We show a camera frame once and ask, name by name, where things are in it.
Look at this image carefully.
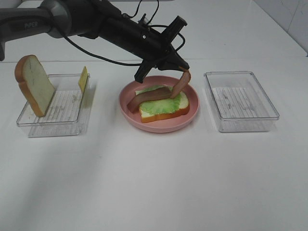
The left clear plastic container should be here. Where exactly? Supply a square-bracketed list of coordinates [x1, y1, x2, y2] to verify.
[16, 74, 93, 138]

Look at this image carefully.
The yellow cheese slice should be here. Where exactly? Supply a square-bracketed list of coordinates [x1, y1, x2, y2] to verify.
[78, 66, 89, 100]

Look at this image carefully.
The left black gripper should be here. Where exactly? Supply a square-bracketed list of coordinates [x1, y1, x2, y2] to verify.
[115, 15, 189, 83]

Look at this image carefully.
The bread slice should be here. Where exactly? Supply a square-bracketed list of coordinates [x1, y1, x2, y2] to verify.
[139, 92, 190, 123]
[14, 55, 55, 117]

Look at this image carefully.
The bacon strip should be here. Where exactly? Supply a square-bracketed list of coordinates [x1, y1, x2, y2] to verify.
[170, 70, 191, 99]
[127, 87, 171, 113]

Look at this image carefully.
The green lettuce leaf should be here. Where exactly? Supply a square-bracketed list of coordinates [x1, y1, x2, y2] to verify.
[139, 92, 189, 117]

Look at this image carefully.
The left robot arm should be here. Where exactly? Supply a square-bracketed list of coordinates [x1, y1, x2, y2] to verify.
[0, 0, 189, 83]

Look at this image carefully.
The pink round plate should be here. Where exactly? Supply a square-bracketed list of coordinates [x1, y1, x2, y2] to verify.
[119, 76, 200, 133]

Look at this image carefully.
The right clear plastic container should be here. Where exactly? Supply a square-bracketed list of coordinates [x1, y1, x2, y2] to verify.
[204, 71, 280, 132]

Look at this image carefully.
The clear plastic container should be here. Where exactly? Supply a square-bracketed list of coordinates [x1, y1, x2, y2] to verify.
[16, 74, 93, 138]
[204, 71, 280, 132]

